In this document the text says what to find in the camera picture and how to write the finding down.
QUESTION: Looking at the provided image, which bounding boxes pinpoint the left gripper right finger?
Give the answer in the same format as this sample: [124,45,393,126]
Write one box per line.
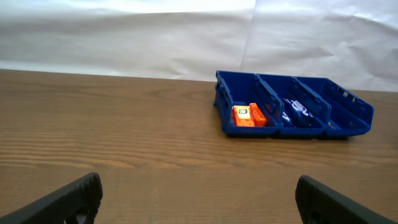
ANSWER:
[295,174,398,224]

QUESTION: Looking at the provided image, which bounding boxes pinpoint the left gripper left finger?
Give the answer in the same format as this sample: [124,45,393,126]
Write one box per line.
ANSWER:
[0,172,103,224]

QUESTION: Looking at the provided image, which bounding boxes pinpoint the blue candy pack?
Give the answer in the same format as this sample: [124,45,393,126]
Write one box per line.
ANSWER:
[281,111,293,127]
[283,98,314,127]

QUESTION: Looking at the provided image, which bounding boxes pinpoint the orange candy box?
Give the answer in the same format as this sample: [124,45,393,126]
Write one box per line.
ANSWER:
[249,103,267,128]
[231,105,256,128]

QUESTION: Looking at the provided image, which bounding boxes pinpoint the blue tray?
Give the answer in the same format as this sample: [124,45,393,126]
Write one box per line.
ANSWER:
[213,70,375,139]

